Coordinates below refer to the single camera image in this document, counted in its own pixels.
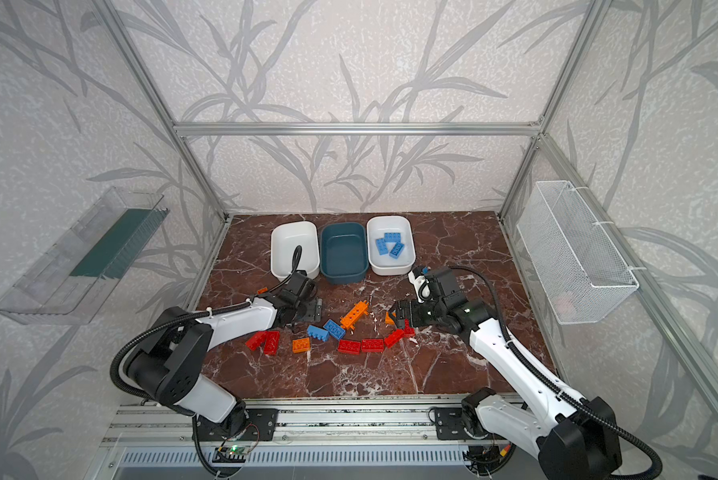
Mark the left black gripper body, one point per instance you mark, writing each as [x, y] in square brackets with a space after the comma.
[310, 306]

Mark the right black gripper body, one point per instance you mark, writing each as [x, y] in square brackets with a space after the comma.
[407, 310]

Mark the blue lego brick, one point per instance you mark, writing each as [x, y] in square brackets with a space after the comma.
[382, 246]
[397, 250]
[335, 330]
[393, 237]
[318, 333]

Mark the red lego brick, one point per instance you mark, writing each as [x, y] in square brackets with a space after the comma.
[350, 347]
[257, 340]
[272, 343]
[394, 338]
[373, 345]

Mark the blue lego brick front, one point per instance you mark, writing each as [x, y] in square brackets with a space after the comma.
[397, 250]

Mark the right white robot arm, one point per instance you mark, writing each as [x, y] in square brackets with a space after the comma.
[571, 436]

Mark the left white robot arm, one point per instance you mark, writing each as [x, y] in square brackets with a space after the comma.
[165, 362]

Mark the red lego brick tilted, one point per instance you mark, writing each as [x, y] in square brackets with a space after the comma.
[394, 338]

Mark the long orange lego brick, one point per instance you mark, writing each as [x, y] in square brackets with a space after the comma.
[359, 311]

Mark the orange lego brick front left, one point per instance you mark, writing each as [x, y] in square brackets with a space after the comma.
[301, 345]

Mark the right white plastic bin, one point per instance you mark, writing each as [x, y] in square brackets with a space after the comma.
[384, 265]

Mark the white plastic bin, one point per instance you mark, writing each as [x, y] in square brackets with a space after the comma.
[384, 265]
[284, 241]

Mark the teal plastic bin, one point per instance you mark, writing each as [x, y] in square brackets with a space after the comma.
[344, 253]

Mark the left white plastic bin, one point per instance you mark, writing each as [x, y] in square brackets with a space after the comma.
[284, 241]

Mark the right wiring bundle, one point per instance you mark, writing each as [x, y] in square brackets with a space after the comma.
[488, 457]

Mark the left green circuit board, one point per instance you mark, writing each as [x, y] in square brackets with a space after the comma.
[230, 454]

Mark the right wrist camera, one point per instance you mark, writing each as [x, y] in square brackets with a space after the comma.
[418, 276]

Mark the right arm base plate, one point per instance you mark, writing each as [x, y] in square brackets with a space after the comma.
[455, 423]

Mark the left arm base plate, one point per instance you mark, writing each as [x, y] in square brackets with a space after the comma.
[254, 423]

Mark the white wire mesh basket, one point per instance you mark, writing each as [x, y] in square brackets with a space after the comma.
[583, 274]

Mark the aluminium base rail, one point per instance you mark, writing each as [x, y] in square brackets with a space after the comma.
[322, 421]

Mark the clear plastic wall tray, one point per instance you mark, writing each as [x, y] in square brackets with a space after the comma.
[69, 283]

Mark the aluminium cage frame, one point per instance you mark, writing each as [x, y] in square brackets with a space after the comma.
[692, 356]

